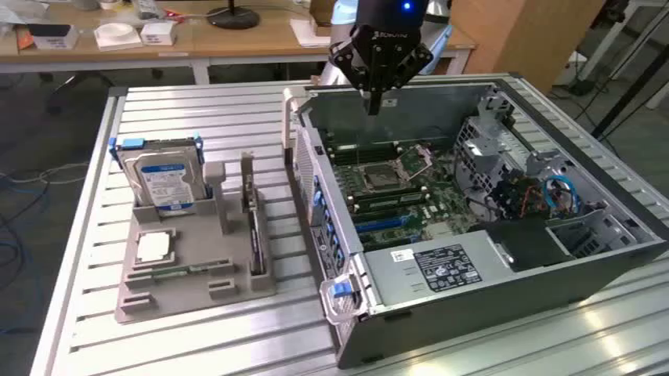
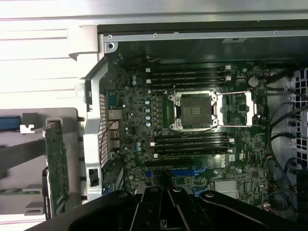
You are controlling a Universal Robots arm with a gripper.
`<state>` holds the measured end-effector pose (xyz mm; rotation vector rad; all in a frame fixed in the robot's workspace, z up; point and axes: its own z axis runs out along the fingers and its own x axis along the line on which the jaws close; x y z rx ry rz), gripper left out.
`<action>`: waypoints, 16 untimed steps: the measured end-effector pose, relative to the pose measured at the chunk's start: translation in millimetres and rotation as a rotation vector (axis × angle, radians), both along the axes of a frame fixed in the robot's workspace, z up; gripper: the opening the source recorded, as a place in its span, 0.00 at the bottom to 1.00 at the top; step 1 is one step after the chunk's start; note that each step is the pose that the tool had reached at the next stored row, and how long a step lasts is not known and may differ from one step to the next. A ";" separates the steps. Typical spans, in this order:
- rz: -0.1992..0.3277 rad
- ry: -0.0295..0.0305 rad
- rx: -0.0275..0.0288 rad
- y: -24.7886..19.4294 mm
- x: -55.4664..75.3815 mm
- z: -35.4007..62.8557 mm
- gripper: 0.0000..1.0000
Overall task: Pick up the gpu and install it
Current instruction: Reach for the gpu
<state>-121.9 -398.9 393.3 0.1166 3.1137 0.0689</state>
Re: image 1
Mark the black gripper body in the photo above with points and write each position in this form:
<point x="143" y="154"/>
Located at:
<point x="386" y="23"/>

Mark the graphics card with metal bracket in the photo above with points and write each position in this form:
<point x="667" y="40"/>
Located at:
<point x="249" y="184"/>

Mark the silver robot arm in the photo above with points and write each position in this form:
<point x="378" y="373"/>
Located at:
<point x="438" y="43"/>

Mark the white paper sheets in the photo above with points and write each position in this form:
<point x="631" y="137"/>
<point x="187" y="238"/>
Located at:
<point x="309" y="33"/>

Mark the wooden cabinet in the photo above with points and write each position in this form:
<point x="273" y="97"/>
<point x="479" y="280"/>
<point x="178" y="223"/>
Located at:
<point x="523" y="39"/>

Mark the wooden desk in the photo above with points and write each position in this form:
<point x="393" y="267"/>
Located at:
<point x="236" y="45"/>

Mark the black round monitor base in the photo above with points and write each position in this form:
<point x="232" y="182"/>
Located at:
<point x="233" y="17"/>

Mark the metal socket cover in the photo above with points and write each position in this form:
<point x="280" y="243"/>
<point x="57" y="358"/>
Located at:
<point x="417" y="158"/>

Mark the metal disk bay cage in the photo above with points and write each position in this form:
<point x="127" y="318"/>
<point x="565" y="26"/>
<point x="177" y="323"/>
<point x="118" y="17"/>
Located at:
<point x="487" y="149"/>

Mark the CPU socket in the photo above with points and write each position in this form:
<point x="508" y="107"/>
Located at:
<point x="381" y="177"/>

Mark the plain white box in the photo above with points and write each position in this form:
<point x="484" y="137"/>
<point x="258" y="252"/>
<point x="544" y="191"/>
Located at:
<point x="157" y="33"/>

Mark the green motherboard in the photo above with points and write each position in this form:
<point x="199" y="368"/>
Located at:
<point x="444" y="211"/>

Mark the black slanted pole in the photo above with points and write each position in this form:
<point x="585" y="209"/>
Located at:
<point x="627" y="78"/>

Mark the blue expansion slot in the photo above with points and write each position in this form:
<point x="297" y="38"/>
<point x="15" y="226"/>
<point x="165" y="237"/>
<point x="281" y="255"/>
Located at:
<point x="381" y="224"/>

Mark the hard disk in blue caddy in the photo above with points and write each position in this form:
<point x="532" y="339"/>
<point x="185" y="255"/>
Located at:
<point x="162" y="180"/>

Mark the black chair base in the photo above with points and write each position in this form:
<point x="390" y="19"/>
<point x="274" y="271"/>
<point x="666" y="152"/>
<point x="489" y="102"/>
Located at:
<point x="78" y="84"/>

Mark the grey parts rack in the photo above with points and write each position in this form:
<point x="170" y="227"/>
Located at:
<point x="209" y="239"/>

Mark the white box with black lid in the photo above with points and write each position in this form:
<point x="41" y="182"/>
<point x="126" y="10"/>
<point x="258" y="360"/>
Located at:
<point x="53" y="35"/>

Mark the grey power supply unit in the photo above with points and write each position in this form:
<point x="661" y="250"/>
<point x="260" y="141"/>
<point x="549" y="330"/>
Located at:
<point x="397" y="278"/>

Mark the blue case latch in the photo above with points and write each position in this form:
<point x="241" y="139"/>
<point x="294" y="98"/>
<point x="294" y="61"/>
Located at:
<point x="338" y="290"/>

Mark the silver CPU chip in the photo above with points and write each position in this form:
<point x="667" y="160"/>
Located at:
<point x="154" y="247"/>

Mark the green RAM stick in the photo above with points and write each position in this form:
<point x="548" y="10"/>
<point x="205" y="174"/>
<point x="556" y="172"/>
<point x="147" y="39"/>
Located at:
<point x="178" y="270"/>

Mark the black open PC case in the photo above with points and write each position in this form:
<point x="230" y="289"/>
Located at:
<point x="471" y="313"/>

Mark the white table frame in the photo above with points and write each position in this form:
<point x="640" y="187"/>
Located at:
<point x="617" y="27"/>

